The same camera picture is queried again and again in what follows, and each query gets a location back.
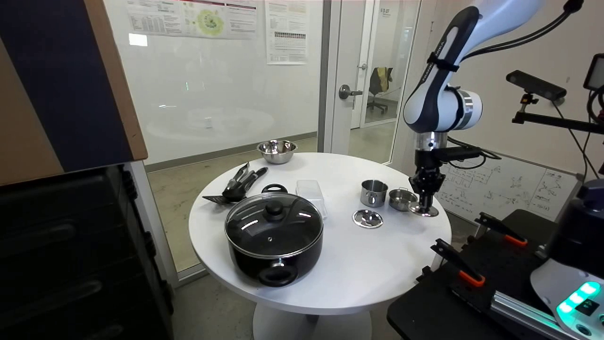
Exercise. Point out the monitor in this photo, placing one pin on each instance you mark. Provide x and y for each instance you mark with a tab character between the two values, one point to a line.
595	72

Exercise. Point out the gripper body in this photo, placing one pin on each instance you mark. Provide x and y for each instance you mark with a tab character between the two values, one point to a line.
428	163

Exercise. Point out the small tall steel pot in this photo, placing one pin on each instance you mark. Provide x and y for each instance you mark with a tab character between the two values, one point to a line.
373	194

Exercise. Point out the cardboard board with blue panel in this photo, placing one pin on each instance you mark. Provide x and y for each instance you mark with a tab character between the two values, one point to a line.
61	85

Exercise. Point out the office chair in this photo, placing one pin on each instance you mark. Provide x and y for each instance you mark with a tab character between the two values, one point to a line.
380	85

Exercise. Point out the wide wall poster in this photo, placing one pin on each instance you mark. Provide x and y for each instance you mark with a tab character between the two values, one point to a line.
207	19

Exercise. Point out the black serving spoon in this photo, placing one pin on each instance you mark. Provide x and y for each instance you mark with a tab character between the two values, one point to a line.
247	177

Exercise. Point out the glass pot lid black knob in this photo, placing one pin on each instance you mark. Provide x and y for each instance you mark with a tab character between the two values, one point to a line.
264	231

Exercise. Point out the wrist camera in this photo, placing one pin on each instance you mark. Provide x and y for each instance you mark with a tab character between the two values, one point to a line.
460	153

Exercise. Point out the black clamp orange tip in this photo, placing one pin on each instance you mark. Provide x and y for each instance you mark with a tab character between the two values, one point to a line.
455	260
500	229

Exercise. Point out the black ladle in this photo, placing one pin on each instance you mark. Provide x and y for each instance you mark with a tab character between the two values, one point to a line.
235	191

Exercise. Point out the steel bowl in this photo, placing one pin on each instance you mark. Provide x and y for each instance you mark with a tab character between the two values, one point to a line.
276	152

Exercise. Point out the narrow wall poster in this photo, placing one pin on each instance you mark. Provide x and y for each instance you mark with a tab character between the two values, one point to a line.
287	33

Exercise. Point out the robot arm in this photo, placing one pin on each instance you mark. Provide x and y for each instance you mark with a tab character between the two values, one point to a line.
439	94

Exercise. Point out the black slotted spatula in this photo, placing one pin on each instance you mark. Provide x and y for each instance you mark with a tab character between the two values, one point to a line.
218	199

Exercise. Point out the small steel pot lid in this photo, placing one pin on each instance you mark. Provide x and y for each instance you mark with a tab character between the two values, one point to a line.
367	219
415	208

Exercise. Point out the small shallow steel pot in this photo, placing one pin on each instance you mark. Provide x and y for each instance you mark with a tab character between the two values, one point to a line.
401	199

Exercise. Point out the large black cooking pot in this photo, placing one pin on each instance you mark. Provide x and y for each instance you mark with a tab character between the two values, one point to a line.
283	264

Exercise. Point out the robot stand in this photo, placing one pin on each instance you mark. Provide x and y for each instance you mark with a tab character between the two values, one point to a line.
495	264

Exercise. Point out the whiteboard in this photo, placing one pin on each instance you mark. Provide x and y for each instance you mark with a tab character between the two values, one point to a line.
509	186

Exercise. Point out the glass door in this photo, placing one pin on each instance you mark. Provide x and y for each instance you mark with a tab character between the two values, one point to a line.
344	56

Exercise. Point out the black drawer cabinet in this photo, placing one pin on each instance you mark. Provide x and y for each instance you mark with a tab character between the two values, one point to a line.
71	264

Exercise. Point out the camera on mount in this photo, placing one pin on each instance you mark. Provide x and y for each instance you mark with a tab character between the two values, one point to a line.
535	85

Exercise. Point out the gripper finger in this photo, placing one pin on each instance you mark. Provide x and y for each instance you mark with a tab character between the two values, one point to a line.
418	186
435	185

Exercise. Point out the clear plastic container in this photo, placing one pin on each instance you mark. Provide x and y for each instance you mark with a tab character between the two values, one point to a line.
312	191

